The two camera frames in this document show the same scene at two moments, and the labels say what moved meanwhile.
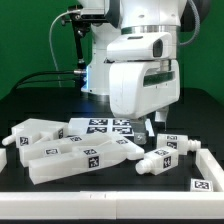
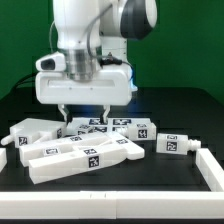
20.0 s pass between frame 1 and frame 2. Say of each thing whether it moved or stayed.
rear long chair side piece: stayed
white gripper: moved
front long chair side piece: stayed
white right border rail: stayed
